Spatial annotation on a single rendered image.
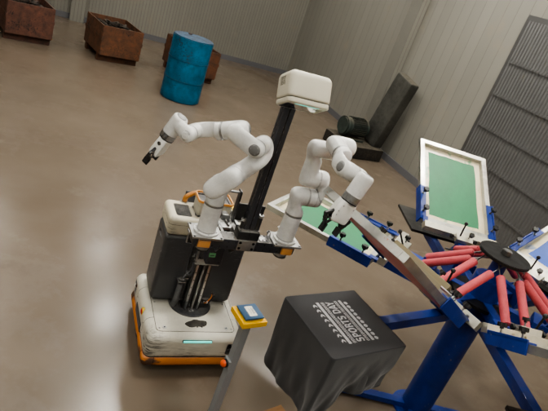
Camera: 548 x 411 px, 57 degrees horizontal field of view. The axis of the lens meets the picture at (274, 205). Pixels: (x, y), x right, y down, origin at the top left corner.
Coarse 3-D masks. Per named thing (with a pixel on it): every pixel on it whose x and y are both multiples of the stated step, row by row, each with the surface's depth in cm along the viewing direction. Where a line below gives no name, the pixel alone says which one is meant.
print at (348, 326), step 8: (312, 304) 259; (320, 304) 261; (328, 304) 263; (336, 304) 266; (344, 304) 268; (320, 312) 255; (328, 312) 257; (336, 312) 259; (344, 312) 261; (352, 312) 264; (328, 320) 250; (336, 320) 253; (344, 320) 255; (352, 320) 257; (360, 320) 259; (336, 328) 247; (344, 328) 249; (352, 328) 251; (360, 328) 254; (368, 328) 256; (344, 336) 243; (352, 336) 245; (360, 336) 248; (368, 336) 249; (376, 336) 252; (344, 344) 238
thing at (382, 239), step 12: (324, 192) 241; (336, 192) 236; (360, 216) 222; (372, 228) 215; (384, 240) 209; (396, 252) 203; (408, 264) 202; (420, 276) 211; (432, 288) 221; (444, 300) 233
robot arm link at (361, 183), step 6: (360, 168) 212; (360, 174) 204; (366, 174) 205; (354, 180) 206; (360, 180) 204; (366, 180) 203; (372, 180) 204; (348, 186) 208; (354, 186) 205; (360, 186) 204; (366, 186) 204; (348, 192) 206; (354, 192) 205; (360, 192) 205; (360, 198) 206
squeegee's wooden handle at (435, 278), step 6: (396, 240) 276; (402, 246) 272; (408, 252) 268; (414, 258) 264; (420, 264) 261; (426, 270) 257; (432, 270) 256; (432, 276) 254; (438, 276) 252; (432, 282) 252; (438, 282) 251; (444, 282) 249; (438, 288) 249; (444, 288) 248; (450, 288) 248
